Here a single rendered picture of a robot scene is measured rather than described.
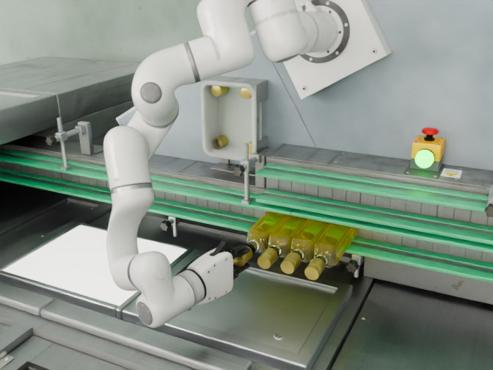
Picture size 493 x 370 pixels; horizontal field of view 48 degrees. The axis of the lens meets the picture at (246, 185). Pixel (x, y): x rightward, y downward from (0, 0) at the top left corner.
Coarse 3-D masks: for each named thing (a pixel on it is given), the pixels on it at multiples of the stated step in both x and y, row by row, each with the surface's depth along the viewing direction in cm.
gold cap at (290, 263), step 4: (288, 256) 127; (292, 256) 127; (296, 256) 127; (284, 260) 126; (288, 260) 125; (292, 260) 125; (296, 260) 126; (300, 260) 128; (284, 264) 125; (288, 264) 125; (292, 264) 124; (296, 264) 126; (284, 268) 126; (288, 268) 125; (292, 268) 125; (288, 272) 126; (292, 272) 125
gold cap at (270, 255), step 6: (264, 252) 129; (270, 252) 129; (276, 252) 130; (258, 258) 128; (264, 258) 127; (270, 258) 127; (276, 258) 130; (258, 264) 129; (264, 264) 128; (270, 264) 127
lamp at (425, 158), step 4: (420, 152) 135; (424, 152) 134; (428, 152) 134; (432, 152) 135; (416, 156) 135; (420, 156) 134; (424, 156) 134; (428, 156) 134; (432, 156) 134; (416, 160) 135; (420, 160) 135; (424, 160) 134; (428, 160) 134; (432, 160) 134; (420, 164) 135; (424, 164) 135; (428, 164) 134
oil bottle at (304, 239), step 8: (304, 224) 140; (312, 224) 139; (320, 224) 139; (328, 224) 141; (304, 232) 135; (312, 232) 135; (320, 232) 136; (296, 240) 132; (304, 240) 132; (312, 240) 132; (296, 248) 131; (304, 248) 130; (312, 248) 131; (304, 256) 131; (312, 256) 132
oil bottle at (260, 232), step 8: (264, 216) 145; (272, 216) 145; (280, 216) 145; (256, 224) 140; (264, 224) 140; (272, 224) 140; (248, 232) 137; (256, 232) 136; (264, 232) 136; (248, 240) 136; (256, 240) 135; (264, 240) 135; (264, 248) 136
